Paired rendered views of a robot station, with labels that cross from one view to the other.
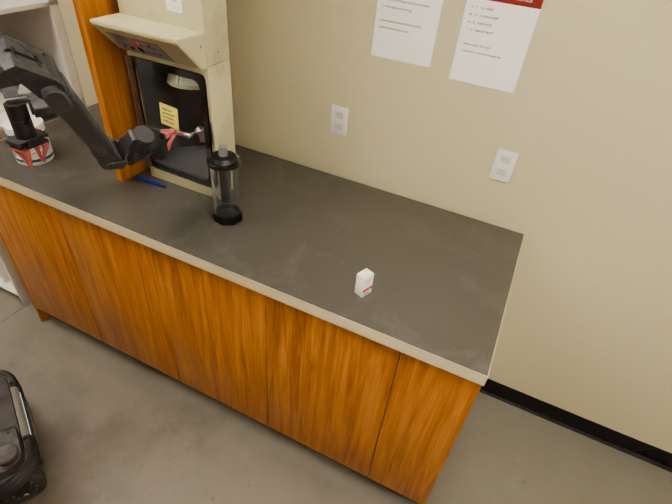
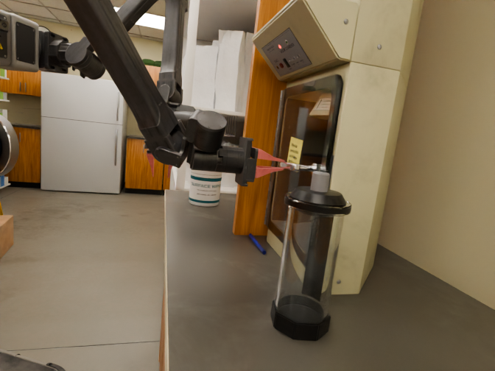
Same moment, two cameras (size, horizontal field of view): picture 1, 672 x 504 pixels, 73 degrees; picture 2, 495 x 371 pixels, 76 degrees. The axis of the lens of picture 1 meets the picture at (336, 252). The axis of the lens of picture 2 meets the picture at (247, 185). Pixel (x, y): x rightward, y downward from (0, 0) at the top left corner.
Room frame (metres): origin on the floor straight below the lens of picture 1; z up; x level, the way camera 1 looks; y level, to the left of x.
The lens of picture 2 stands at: (0.88, 0.05, 1.26)
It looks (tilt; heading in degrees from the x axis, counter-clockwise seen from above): 10 degrees down; 53
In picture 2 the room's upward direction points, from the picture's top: 7 degrees clockwise
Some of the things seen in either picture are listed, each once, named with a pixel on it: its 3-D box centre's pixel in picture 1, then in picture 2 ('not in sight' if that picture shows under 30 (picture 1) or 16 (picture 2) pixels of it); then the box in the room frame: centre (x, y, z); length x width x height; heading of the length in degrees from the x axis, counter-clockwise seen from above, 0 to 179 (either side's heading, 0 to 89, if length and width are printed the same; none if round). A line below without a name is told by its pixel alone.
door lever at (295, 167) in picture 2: (184, 131); (296, 166); (1.38, 0.54, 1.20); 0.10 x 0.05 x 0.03; 68
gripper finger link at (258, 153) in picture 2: (164, 138); (263, 165); (1.33, 0.58, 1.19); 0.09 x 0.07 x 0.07; 159
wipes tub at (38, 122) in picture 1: (29, 140); (205, 185); (1.54, 1.21, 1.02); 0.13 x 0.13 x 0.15
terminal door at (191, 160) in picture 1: (173, 125); (295, 167); (1.44, 0.59, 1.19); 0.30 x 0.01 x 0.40; 68
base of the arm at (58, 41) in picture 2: not in sight; (65, 54); (1.03, 1.34, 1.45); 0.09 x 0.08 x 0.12; 41
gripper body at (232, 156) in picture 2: (148, 145); (232, 160); (1.26, 0.61, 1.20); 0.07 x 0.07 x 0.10; 69
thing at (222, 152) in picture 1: (223, 155); (318, 192); (1.29, 0.38, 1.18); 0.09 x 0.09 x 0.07
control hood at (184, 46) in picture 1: (149, 44); (292, 46); (1.39, 0.61, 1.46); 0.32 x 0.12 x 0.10; 68
